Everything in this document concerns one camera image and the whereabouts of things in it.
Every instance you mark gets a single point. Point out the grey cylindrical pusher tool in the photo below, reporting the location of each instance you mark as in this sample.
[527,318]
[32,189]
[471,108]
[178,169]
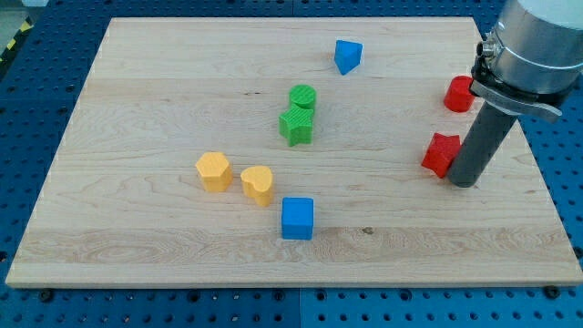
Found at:
[483,139]

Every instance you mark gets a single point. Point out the yellow heart block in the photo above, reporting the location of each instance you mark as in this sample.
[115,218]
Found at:
[258,184]

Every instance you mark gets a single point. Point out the yellow hexagon block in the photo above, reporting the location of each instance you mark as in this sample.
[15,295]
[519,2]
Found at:
[215,172]

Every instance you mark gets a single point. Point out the red star block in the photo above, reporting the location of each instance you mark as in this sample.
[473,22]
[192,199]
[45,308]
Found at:
[441,153]

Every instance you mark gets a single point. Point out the green star block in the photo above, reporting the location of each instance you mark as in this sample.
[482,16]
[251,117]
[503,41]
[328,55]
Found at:
[296,125]

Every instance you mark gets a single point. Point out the blue cube block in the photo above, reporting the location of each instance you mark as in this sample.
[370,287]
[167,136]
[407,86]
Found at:
[297,218]

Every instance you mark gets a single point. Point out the red cylinder block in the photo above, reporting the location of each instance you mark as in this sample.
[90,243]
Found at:
[458,97]

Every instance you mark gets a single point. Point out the green cylinder block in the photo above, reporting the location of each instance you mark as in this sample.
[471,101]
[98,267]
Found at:
[303,96]

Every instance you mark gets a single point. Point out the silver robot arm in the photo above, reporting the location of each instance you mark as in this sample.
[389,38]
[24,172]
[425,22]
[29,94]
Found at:
[531,58]

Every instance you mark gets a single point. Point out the light wooden board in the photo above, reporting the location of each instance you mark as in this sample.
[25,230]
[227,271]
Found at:
[123,206]

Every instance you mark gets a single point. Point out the blue triangular block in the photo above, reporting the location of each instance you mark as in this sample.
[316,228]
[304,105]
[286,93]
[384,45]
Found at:
[347,56]

